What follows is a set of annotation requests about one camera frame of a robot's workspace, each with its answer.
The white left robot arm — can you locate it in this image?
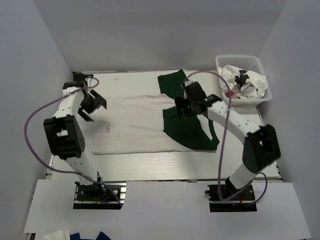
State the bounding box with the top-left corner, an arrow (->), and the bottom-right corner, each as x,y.
43,72 -> 107,200

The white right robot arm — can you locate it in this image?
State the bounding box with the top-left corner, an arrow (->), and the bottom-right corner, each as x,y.
174,80 -> 281,200

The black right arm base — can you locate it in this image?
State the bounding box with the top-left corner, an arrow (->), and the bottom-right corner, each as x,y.
206,183 -> 258,213

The white green Charlie Brown shirt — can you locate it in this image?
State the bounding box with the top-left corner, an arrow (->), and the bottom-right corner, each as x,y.
88,69 -> 220,155

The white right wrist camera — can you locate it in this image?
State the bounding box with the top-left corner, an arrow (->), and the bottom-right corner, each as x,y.
181,78 -> 193,99

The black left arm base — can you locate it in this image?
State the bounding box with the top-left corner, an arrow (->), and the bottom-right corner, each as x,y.
73,181 -> 126,210

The blue cloth at bottom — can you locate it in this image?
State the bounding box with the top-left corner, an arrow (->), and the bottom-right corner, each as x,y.
69,231 -> 111,240

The pink t shirt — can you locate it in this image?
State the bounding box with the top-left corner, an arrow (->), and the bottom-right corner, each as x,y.
225,92 -> 239,99

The white plastic basket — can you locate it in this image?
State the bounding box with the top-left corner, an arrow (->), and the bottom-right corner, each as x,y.
215,55 -> 272,106

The white t shirt black print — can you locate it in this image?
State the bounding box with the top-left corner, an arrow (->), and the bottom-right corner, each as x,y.
217,65 -> 268,99

